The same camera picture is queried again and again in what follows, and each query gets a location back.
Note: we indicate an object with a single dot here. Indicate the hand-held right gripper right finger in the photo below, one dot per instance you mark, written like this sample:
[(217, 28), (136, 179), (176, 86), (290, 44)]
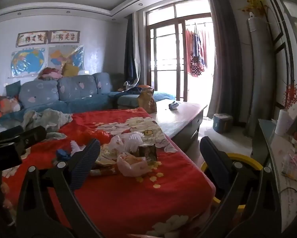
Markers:
[(213, 158)]

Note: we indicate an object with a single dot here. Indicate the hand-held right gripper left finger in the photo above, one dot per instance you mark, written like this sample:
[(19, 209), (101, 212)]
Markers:
[(85, 163)]

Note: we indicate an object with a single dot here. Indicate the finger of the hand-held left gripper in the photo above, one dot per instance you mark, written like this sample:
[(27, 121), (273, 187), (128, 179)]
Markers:
[(35, 133)]

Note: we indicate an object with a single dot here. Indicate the yellowish snack packet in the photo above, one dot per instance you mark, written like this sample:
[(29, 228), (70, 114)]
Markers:
[(105, 157)]

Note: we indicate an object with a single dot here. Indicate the blue wrapper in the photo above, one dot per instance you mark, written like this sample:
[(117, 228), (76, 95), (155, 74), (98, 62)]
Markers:
[(63, 155)]

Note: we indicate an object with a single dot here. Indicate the yellow trash bin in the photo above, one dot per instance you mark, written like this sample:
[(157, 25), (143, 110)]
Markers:
[(247, 159)]

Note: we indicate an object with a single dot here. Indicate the white plastic bag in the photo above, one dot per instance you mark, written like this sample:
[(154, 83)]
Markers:
[(128, 140)]

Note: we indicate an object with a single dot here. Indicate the dark snack packet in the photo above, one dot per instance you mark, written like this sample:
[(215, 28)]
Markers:
[(148, 153)]

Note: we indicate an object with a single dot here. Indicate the pale green cloth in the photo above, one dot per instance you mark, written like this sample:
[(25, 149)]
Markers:
[(46, 119)]

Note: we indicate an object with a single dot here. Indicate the blue storage box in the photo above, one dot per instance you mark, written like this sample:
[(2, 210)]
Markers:
[(222, 124)]

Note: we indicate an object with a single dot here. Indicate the orange patterned cloth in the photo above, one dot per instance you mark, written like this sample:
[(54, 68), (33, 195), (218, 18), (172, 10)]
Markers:
[(4, 106)]

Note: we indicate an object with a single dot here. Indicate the teal cushion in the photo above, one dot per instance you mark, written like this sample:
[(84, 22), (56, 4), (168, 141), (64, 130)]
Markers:
[(13, 88)]

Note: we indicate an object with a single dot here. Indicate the dark coffee table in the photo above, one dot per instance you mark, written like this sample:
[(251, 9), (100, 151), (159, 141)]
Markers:
[(178, 119)]

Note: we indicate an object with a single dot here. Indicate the blue floral sofa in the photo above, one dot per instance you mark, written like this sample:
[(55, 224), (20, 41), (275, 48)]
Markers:
[(71, 91)]

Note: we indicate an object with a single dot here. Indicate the red floral blanket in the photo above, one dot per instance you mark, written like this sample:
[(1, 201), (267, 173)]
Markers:
[(128, 203)]

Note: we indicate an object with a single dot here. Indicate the pile of red pink clothes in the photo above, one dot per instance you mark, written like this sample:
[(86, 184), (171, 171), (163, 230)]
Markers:
[(49, 73)]

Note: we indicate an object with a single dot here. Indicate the small blue white object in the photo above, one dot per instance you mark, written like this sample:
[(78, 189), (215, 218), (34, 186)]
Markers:
[(173, 105)]

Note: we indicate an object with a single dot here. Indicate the world map poster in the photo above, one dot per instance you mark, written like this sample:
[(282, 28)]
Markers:
[(27, 63)]

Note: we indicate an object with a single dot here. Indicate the yellow cushion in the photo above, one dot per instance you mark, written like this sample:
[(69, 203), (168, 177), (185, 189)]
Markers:
[(70, 70)]

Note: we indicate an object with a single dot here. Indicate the colour swatch book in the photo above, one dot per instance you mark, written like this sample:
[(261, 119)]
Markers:
[(291, 166)]

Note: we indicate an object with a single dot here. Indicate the country map poster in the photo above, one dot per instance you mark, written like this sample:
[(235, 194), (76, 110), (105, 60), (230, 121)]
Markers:
[(64, 55)]

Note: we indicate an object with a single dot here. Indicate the brown paper bag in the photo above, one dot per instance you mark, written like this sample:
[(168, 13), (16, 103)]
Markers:
[(146, 101)]

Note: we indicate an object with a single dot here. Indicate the framed calligraphy poster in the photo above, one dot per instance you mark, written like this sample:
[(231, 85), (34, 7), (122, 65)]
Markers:
[(31, 39), (64, 36)]

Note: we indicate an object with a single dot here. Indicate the orange cushion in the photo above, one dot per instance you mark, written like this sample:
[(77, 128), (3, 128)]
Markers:
[(145, 87)]

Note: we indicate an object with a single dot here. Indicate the grey standing air conditioner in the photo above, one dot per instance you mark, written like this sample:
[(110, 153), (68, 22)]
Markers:
[(260, 67)]

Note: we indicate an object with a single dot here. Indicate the grey curtain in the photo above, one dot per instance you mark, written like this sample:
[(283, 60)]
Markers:
[(223, 54)]

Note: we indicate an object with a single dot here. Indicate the hanging clothes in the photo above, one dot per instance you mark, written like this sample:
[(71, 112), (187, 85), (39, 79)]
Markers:
[(197, 54)]

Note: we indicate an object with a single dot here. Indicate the dark blue curtain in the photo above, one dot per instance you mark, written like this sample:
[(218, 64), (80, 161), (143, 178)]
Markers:
[(131, 59)]

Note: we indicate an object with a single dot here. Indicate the yellow artificial flowers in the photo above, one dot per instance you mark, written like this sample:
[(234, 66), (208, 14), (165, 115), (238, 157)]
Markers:
[(254, 3)]

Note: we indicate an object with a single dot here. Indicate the brown balcony door frame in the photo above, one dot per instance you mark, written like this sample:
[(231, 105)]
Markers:
[(178, 54)]

